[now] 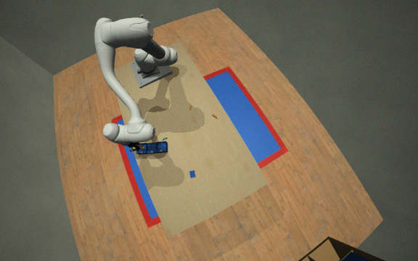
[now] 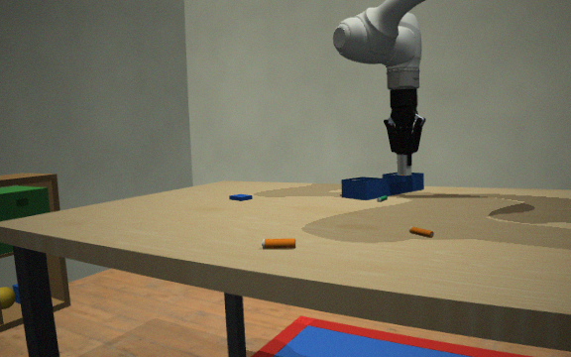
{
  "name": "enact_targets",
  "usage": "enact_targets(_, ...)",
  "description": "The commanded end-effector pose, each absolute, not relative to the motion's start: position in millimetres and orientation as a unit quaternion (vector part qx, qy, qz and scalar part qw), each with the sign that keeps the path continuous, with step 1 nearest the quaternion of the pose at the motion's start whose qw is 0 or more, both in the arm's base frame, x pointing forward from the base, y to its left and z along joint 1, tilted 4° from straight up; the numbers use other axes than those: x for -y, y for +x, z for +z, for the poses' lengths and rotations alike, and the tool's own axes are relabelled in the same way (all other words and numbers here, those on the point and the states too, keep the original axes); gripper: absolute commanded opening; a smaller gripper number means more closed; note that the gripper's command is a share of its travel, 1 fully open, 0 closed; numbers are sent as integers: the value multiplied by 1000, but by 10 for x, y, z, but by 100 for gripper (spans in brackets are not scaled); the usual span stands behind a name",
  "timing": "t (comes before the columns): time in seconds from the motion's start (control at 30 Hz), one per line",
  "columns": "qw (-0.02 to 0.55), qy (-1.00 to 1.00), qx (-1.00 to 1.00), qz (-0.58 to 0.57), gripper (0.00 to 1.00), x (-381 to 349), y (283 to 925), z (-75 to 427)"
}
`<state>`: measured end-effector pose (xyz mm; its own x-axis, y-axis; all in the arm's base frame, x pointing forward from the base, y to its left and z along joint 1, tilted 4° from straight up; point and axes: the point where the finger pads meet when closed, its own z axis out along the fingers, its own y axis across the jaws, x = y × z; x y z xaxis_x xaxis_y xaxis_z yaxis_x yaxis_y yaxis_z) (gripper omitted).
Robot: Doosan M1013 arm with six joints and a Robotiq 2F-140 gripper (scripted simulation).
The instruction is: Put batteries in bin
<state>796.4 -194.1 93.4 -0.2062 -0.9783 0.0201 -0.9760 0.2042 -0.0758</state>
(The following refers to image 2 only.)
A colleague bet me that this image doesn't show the blue three-compartment bin rack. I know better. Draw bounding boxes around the blue three-compartment bin rack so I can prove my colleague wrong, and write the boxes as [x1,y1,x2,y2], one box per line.
[341,173,424,200]

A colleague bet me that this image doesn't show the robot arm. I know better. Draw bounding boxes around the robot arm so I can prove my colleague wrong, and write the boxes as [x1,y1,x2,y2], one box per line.
[333,0,425,90]

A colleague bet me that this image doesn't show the blue rectangular block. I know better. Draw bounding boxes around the blue rectangular block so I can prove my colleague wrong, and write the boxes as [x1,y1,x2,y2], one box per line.
[229,194,253,201]

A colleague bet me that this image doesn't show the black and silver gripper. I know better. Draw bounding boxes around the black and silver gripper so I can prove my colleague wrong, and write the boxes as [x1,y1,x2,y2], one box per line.
[384,88,425,176]

